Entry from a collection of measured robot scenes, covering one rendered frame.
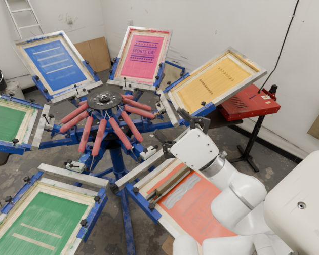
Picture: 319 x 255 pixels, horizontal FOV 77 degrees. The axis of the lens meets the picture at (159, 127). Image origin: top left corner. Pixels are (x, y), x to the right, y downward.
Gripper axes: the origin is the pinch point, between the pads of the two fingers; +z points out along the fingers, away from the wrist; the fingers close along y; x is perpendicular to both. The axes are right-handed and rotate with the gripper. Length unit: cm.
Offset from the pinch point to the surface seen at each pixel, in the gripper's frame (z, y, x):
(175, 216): -55, 63, 51
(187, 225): -62, 59, 47
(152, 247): -93, 143, 91
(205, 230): -71, 52, 47
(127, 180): -18, 76, 62
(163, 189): -38, 60, 60
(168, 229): -53, 64, 40
